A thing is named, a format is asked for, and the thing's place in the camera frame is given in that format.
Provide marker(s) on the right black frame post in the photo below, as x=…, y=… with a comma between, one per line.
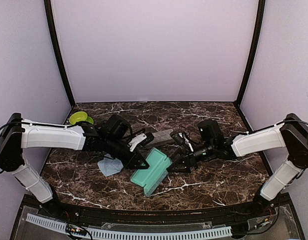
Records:
x=252, y=52

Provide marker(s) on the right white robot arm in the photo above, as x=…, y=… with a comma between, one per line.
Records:
x=291, y=133

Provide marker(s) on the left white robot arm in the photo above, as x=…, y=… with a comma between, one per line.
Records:
x=18, y=134

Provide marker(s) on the black frame post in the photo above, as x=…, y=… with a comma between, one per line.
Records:
x=252, y=52
x=57, y=51

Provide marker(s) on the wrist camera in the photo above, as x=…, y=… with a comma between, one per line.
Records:
x=119, y=130
x=209, y=131

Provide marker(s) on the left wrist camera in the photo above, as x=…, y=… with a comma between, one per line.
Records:
x=119, y=130

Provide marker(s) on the teal glasses case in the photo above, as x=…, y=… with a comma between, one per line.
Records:
x=150, y=178
x=161, y=138

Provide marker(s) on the white slotted cable duct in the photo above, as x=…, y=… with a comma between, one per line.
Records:
x=112, y=231

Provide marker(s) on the black front rail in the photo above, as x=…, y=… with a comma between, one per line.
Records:
x=96, y=216

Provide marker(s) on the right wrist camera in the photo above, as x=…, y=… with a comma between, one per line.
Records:
x=209, y=131

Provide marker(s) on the green bowl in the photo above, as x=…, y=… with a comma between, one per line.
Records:
x=79, y=116

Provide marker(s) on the green plate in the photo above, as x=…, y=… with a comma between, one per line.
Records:
x=89, y=120

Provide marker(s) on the left black frame post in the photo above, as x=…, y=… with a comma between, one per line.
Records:
x=57, y=51

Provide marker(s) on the blue cleaning cloth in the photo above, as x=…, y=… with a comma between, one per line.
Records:
x=109, y=166

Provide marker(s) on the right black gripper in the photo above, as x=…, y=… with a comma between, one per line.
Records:
x=189, y=160

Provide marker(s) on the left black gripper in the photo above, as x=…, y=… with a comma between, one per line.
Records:
x=130, y=163

